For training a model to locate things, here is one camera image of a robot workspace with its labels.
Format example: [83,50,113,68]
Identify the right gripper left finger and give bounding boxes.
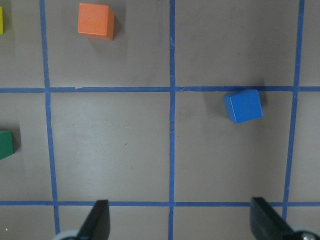
[76,200,110,240]

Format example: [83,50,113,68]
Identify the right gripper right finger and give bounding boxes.
[249,196,320,240]

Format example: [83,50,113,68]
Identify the blue block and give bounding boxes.
[223,89,263,124]

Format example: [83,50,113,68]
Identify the green block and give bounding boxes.
[0,130,14,160]

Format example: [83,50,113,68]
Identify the orange block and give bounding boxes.
[77,3,115,41]

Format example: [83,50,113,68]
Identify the yellow block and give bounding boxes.
[0,6,4,35]

